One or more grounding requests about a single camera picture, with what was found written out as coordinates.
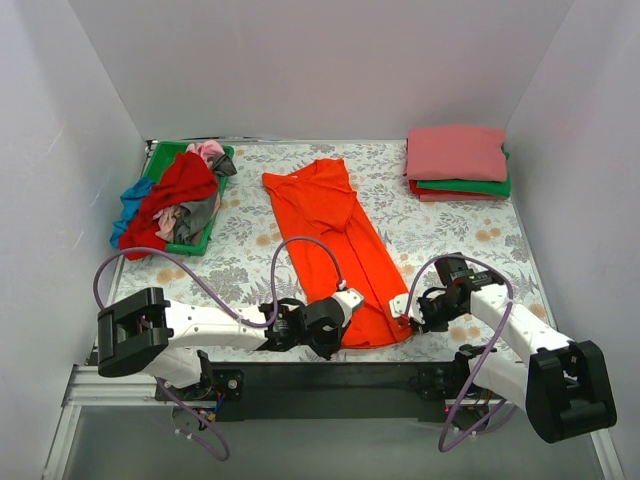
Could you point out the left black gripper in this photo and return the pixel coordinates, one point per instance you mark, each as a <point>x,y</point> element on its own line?
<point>329,322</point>

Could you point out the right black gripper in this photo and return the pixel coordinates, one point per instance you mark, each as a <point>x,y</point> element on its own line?
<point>422,314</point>

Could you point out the orange t shirt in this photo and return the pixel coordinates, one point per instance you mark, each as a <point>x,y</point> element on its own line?
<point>319,202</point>

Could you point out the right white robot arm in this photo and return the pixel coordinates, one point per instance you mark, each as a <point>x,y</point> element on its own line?
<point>562,385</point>

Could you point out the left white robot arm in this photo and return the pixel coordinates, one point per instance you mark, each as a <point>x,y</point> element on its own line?
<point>147,333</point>

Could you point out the floral table cloth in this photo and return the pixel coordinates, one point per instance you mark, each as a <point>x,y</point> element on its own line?
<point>245,265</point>

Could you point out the folded light pink t shirt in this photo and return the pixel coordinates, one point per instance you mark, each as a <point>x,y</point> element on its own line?
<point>478,197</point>

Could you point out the grey crumpled t shirt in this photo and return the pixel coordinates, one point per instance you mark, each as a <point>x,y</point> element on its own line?
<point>194,217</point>

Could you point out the red crumpled t shirt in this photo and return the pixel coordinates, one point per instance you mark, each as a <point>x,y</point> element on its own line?
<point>186,179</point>

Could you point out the pink crumpled t shirt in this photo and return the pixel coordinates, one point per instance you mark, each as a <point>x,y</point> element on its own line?
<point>206,149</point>

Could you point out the blue crumpled t shirt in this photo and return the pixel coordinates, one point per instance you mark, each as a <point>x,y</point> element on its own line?
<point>131,201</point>

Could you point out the green plastic bin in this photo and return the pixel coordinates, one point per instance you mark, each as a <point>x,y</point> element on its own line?
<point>162,157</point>

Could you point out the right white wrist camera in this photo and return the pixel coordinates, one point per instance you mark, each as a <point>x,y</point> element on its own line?
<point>400,309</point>

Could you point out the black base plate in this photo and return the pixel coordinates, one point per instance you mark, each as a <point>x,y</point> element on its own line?
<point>330,390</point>

